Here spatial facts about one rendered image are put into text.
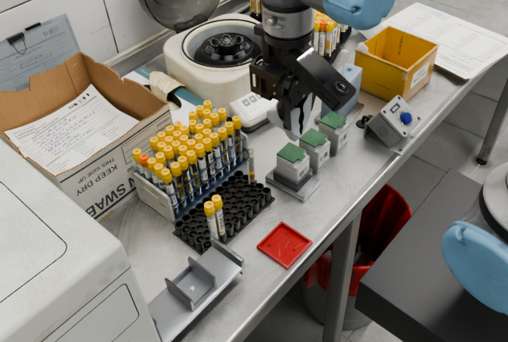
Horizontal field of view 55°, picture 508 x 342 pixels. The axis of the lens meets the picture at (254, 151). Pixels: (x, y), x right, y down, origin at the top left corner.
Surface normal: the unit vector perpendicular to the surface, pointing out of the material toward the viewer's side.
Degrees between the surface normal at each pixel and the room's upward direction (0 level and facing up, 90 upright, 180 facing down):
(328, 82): 28
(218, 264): 0
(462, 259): 97
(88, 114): 2
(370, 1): 90
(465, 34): 1
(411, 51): 90
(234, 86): 90
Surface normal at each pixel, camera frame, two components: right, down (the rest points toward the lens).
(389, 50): -0.69, 0.52
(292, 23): 0.05, 0.69
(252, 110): 0.23, -0.43
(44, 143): -0.04, -0.73
